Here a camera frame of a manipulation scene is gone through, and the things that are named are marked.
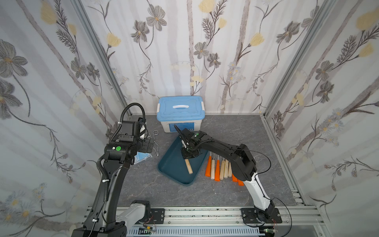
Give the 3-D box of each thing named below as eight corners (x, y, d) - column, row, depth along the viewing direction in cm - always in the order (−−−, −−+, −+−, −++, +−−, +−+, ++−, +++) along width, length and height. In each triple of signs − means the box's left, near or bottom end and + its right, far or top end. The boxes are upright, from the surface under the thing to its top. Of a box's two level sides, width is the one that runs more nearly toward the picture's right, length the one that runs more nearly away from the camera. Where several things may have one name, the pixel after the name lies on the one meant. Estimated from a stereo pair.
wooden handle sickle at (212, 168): (210, 179, 89) (210, 177, 87) (211, 155, 99) (212, 153, 98) (213, 179, 89) (214, 178, 87) (215, 155, 99) (215, 153, 97)
